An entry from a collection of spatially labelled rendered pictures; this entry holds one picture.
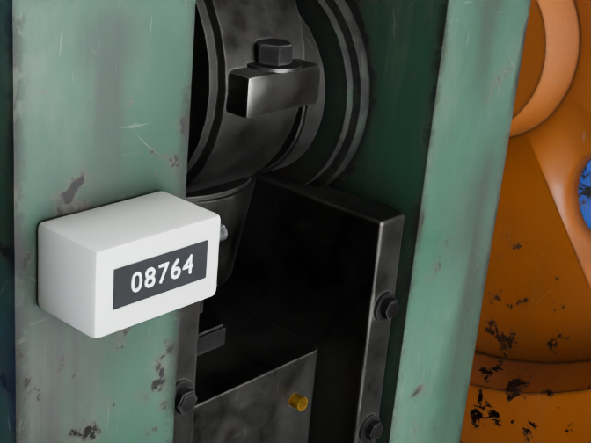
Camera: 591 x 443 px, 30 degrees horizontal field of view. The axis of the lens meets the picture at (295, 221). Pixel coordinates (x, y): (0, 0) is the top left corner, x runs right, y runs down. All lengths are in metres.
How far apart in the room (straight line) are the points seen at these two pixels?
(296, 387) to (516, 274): 0.31
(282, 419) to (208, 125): 0.22
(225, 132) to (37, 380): 0.18
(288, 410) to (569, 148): 0.34
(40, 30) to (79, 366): 0.16
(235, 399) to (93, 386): 0.17
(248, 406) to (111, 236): 0.27
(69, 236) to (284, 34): 0.22
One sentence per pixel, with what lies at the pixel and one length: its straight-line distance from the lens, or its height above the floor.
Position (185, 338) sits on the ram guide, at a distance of 0.57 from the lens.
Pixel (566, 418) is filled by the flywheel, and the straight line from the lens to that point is 0.96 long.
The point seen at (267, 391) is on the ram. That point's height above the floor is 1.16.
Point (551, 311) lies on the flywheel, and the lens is 0.97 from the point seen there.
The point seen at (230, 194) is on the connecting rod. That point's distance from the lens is 0.65.
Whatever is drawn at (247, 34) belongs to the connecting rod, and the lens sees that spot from 0.60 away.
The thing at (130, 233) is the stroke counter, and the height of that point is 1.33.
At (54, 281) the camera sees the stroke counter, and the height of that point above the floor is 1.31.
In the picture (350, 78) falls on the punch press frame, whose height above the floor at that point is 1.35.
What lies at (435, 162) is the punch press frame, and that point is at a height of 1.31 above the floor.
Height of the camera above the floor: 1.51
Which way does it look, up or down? 21 degrees down
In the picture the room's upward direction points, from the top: 5 degrees clockwise
